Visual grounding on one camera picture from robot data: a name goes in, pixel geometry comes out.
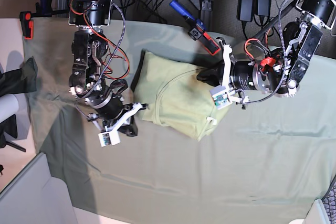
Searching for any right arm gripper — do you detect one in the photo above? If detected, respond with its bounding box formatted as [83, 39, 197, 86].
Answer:
[85, 94, 138, 137]

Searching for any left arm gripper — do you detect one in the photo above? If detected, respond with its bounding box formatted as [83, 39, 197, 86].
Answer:
[196, 37, 289, 109]

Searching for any light green T-shirt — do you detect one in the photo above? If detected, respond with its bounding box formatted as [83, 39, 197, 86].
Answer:
[133, 51, 229, 141]

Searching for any robot arm at left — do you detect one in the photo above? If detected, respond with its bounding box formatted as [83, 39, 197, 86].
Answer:
[197, 0, 335, 109]

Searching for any robot arm at right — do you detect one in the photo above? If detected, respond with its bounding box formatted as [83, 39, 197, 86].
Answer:
[69, 0, 138, 137]

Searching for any blue orange bar clamp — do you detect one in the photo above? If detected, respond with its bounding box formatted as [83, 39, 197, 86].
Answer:
[170, 0, 221, 56]

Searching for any black power brick pair left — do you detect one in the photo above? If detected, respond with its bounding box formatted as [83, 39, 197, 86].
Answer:
[237, 0, 254, 22]

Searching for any grey-green table cloth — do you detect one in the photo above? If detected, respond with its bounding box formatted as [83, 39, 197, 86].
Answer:
[24, 18, 335, 223]

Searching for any dark cloth hanging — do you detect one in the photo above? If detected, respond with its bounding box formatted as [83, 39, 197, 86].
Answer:
[0, 57, 38, 96]

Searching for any grey white bin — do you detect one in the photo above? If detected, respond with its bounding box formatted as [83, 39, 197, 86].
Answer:
[1, 153, 78, 223]

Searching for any white cylinder roll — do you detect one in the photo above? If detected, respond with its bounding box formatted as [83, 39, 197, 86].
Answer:
[0, 94, 19, 123]

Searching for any patterned chair corner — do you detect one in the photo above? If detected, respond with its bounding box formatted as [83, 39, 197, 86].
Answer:
[322, 178, 336, 224]

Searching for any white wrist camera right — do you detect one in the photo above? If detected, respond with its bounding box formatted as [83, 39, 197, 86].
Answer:
[98, 131, 121, 147]

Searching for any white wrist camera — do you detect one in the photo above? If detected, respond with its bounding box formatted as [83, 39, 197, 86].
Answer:
[209, 86, 232, 110]
[98, 131, 121, 147]

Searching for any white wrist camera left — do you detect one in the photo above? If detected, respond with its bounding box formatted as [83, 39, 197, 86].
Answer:
[209, 86, 232, 110]

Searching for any aluminium frame post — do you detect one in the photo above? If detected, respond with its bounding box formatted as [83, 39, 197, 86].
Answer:
[199, 0, 214, 31]

